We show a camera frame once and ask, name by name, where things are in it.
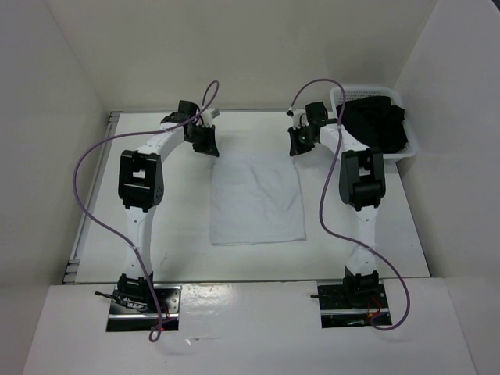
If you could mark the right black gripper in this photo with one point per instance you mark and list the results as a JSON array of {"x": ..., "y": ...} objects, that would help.
[{"x": 297, "y": 148}]

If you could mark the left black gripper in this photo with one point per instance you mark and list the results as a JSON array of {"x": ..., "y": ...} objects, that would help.
[{"x": 208, "y": 147}]

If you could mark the white skirt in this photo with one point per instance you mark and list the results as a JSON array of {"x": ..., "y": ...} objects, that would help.
[{"x": 255, "y": 199}]

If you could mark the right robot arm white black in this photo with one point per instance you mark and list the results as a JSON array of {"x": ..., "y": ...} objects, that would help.
[{"x": 361, "y": 187}]

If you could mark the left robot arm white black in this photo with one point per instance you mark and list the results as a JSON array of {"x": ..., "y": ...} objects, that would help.
[{"x": 141, "y": 190}]

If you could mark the black skirt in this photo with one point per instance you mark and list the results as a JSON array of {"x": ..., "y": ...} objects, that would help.
[{"x": 375, "y": 122}]

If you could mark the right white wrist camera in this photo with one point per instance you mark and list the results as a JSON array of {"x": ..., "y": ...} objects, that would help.
[{"x": 299, "y": 117}]

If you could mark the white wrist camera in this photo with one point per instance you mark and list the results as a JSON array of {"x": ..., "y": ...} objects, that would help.
[
  {"x": 299, "y": 117},
  {"x": 208, "y": 116}
]

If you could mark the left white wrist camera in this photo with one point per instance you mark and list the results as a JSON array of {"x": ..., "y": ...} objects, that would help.
[{"x": 208, "y": 116}]

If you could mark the aluminium table edge rail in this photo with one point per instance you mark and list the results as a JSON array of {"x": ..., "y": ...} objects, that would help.
[{"x": 81, "y": 237}]

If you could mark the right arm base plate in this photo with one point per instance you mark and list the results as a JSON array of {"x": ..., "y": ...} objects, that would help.
[{"x": 337, "y": 311}]

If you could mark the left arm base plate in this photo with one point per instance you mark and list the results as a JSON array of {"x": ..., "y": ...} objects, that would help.
[{"x": 138, "y": 318}]

